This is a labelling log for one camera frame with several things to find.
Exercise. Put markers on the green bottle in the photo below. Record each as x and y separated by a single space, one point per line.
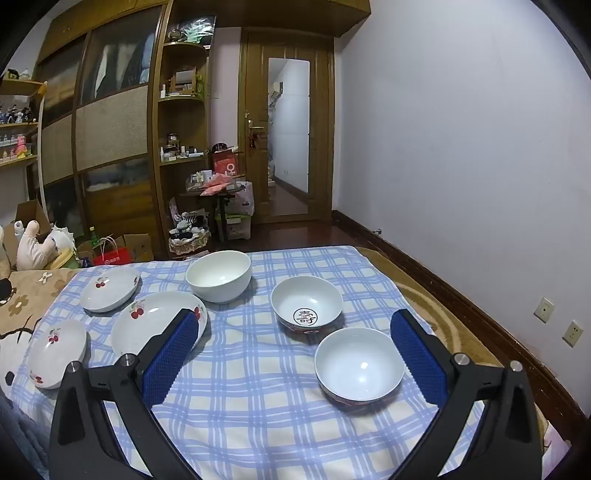
92 235

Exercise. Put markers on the cardboard box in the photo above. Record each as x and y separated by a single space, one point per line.
136 247
32 214

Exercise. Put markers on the small dark wooden table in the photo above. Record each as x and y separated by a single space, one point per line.
221 194

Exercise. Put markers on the white plastic bag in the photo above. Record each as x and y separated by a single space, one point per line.
244 196

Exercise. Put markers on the blue checked blanket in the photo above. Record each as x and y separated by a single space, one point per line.
258 369

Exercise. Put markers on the small wooden vanity mirror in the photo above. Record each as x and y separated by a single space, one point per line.
184 79

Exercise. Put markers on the black plush toy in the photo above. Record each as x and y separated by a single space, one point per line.
4 288

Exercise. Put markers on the white spiky plush toy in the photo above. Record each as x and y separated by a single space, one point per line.
62 242

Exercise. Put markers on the pink patterned bag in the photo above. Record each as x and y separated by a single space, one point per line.
174 210

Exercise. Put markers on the pink toy figure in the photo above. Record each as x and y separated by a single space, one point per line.
21 148

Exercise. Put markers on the plain white bowl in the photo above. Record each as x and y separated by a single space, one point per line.
217 277

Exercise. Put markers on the green leaf picture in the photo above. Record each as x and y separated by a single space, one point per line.
196 27

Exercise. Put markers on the pink and white plush toy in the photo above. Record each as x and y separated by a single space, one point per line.
32 244

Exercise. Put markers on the wall socket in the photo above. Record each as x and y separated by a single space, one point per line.
572 333
544 309

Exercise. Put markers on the yellow green cushion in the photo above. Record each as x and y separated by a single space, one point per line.
67 261

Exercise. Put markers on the white and yellow display shelf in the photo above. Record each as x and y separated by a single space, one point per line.
42 138

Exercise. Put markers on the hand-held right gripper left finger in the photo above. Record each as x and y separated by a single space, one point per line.
171 355

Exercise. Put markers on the brown cartoon print blanket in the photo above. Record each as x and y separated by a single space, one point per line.
27 295

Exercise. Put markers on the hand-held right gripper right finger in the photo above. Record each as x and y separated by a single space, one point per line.
418 360

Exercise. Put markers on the red bowl with black emblem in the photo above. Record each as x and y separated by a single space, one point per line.
307 300

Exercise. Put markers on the row of small figurines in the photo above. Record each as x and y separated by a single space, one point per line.
16 113

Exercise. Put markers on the wicker basket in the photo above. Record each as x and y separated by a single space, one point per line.
187 244

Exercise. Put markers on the pile of socks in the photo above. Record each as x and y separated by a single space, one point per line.
187 226

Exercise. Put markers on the pink fabric pieces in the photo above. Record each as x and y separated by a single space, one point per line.
217 184

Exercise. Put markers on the clear plastic storage box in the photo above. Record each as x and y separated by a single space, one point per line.
238 226

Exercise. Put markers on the red gift bag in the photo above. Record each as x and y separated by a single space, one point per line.
226 164

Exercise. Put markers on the wooden door with glass panel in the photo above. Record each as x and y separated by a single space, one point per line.
256 92

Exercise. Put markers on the wooden wardrobe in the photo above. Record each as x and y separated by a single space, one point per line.
111 129

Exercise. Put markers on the white cherry print plate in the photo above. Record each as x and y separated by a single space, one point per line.
138 332
55 350
110 290

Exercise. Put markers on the tan patterned bed cover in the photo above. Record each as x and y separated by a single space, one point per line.
443 300

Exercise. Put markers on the red patterned bowl white inside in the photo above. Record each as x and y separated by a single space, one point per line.
360 364

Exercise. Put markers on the curved wooden corner shelf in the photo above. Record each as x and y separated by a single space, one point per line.
182 99

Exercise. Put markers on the red paper bag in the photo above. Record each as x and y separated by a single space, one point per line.
111 256

